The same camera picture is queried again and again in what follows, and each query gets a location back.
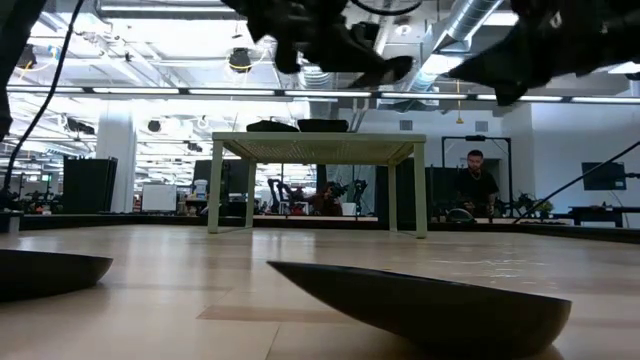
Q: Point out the black metal gantry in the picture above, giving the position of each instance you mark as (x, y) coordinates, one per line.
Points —
(475, 138)

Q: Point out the small grey box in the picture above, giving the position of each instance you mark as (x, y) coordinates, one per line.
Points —
(10, 221)

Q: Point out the silver spiral duct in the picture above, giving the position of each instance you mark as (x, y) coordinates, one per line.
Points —
(315, 77)

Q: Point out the long linear light rail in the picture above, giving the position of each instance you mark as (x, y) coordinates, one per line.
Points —
(230, 91)

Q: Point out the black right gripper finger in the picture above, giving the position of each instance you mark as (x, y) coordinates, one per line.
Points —
(500, 65)
(512, 92)

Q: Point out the black round speaker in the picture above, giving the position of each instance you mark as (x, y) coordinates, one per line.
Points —
(154, 126)

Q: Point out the white building column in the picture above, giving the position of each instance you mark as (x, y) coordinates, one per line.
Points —
(116, 160)

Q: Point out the black aluminium table frame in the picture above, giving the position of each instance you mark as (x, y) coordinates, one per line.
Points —
(150, 220)

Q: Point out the white jug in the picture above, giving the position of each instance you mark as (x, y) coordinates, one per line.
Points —
(200, 189)

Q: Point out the black square cup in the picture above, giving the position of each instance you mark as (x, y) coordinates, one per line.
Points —
(323, 125)

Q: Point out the silver ventilation duct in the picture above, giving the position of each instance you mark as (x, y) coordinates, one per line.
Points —
(470, 20)

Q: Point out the grey air vent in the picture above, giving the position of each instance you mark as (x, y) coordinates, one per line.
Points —
(481, 126)
(406, 125)

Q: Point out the white board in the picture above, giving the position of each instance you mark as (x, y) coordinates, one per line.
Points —
(159, 197)

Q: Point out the person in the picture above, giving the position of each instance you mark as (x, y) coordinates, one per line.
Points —
(475, 185)
(327, 199)

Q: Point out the black cabinet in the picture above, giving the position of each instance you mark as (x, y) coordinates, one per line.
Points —
(89, 185)

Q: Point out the black partition panel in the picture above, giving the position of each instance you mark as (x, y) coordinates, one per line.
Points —
(440, 185)

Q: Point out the small potted plant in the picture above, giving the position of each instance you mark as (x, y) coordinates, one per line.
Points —
(544, 206)

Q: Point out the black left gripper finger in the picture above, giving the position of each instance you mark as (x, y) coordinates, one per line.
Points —
(355, 40)
(335, 61)

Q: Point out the white pot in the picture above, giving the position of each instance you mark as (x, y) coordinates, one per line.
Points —
(348, 209)

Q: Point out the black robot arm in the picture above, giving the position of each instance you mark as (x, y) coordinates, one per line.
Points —
(280, 195)

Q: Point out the black flat monitor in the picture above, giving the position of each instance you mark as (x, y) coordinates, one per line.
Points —
(603, 176)

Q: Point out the black teardrop plate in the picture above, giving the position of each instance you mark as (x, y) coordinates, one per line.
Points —
(425, 310)
(390, 70)
(45, 275)

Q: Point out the long black desk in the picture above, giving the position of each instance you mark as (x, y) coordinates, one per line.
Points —
(600, 212)

